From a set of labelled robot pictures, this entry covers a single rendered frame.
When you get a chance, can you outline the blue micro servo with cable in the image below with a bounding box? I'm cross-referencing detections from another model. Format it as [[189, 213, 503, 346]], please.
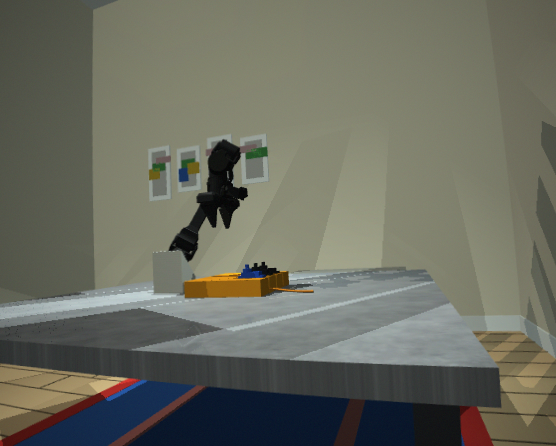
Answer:
[[237, 264, 314, 293]]

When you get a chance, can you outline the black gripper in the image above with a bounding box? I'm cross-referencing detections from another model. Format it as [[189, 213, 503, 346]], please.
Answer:
[[196, 177, 240, 229]]

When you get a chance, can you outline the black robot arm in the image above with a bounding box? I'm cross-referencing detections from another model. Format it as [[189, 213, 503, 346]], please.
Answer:
[[169, 139, 248, 262]]

